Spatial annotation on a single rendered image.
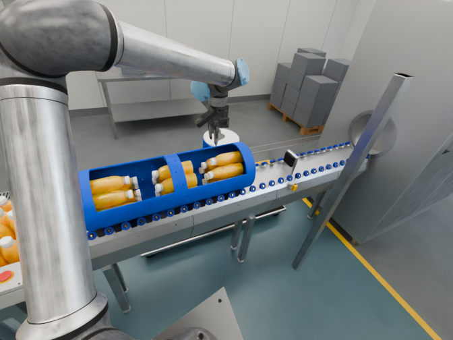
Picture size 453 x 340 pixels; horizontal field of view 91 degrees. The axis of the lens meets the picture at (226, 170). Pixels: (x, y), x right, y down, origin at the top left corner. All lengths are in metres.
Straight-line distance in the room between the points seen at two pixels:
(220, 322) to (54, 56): 0.61
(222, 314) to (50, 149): 0.50
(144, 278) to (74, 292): 1.63
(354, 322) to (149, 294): 1.62
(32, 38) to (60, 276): 0.40
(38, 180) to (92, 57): 0.24
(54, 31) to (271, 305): 2.04
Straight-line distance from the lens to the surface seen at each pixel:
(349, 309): 2.37
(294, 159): 1.60
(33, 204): 0.53
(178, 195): 1.14
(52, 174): 0.53
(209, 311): 0.63
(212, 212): 1.36
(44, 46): 0.50
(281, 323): 2.10
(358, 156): 1.46
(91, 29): 0.49
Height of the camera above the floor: 1.92
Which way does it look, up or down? 39 degrees down
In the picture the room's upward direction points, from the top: 7 degrees clockwise
